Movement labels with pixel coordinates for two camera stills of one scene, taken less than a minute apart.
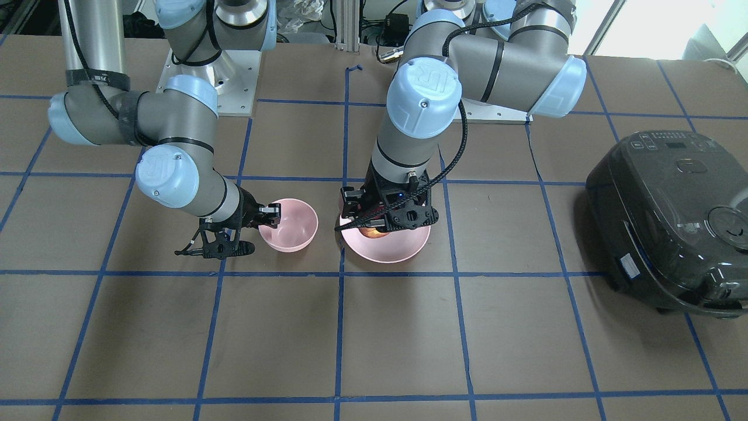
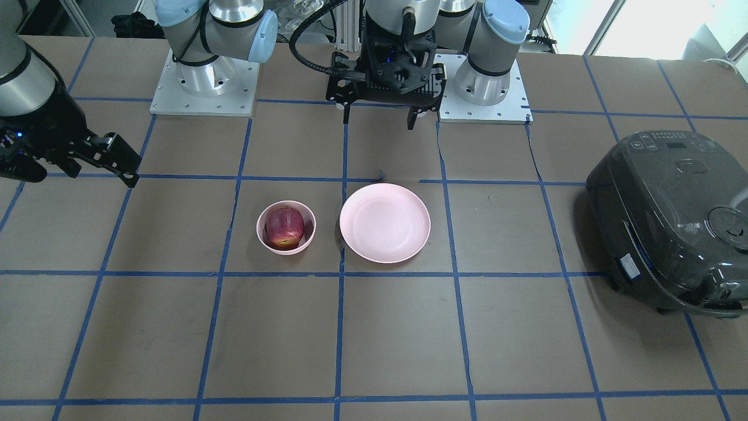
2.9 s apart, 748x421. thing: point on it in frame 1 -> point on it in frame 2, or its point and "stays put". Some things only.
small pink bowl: [298, 227] stays put
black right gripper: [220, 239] -> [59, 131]
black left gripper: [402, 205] -> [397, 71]
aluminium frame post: [347, 26] stays put
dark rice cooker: [669, 211] stays put
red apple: [372, 232] -> [284, 228]
